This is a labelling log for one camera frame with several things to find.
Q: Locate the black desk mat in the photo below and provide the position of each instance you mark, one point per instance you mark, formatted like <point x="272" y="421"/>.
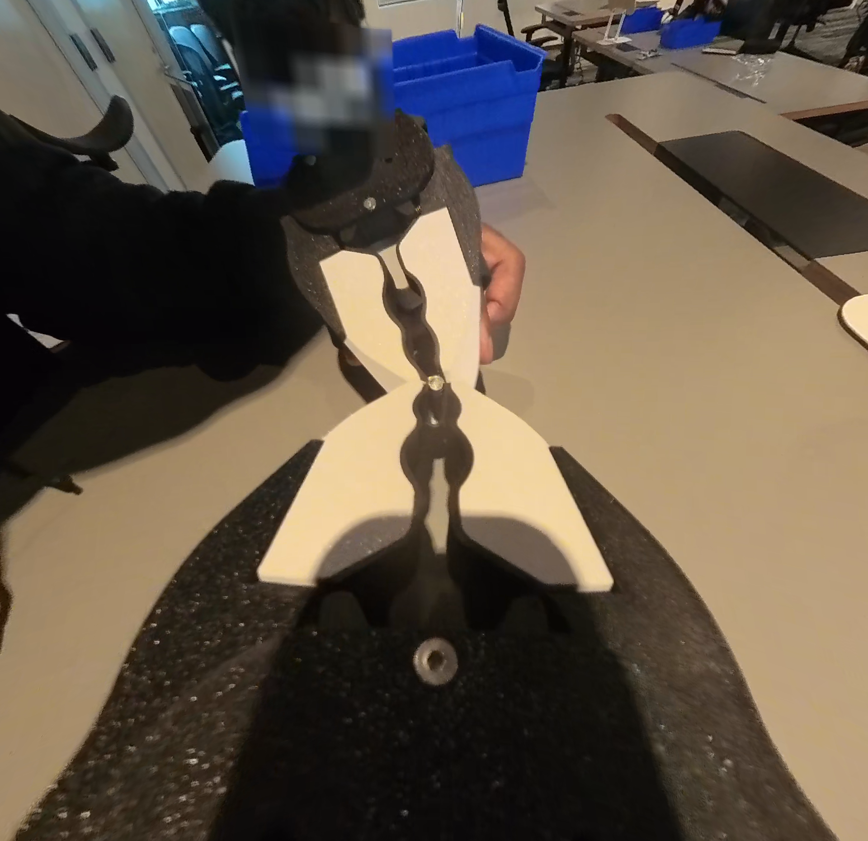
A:
<point x="766" y="190"/>

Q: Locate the person's left hand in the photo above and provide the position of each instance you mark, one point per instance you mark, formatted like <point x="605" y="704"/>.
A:
<point x="505" y="278"/>

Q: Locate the black office chair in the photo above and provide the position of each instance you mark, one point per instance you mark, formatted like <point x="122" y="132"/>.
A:
<point x="102" y="129"/>
<point x="542" y="34"/>
<point x="786" y="7"/>

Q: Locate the white rounded object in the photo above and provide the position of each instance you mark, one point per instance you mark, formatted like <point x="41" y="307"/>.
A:
<point x="234" y="166"/>

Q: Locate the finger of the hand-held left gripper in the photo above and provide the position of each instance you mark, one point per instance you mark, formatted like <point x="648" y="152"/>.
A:
<point x="447" y="278"/>
<point x="352" y="298"/>

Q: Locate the small white board stand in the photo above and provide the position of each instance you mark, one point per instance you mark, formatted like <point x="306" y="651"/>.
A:
<point x="620" y="7"/>

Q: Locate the blue plastic bin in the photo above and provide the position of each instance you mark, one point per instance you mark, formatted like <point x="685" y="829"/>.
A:
<point x="461" y="108"/>

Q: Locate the white double door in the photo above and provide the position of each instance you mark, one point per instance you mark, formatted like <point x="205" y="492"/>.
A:
<point x="41" y="54"/>

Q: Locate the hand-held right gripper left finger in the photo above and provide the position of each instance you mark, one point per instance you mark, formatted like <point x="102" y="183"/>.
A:
<point x="339" y="502"/>

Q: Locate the grey background desk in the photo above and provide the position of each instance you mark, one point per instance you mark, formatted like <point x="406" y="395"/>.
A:
<point x="780" y="85"/>

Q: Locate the small blue bin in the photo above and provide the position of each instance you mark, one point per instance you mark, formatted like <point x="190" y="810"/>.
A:
<point x="641" y="20"/>
<point x="692" y="32"/>

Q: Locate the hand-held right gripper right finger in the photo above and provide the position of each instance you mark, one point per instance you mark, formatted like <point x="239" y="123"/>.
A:
<point x="529" y="502"/>

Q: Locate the white document stand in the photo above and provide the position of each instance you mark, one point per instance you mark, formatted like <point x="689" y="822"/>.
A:
<point x="856" y="322"/>

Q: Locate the person's left forearm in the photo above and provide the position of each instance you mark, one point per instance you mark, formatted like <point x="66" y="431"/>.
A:
<point x="135" y="258"/>

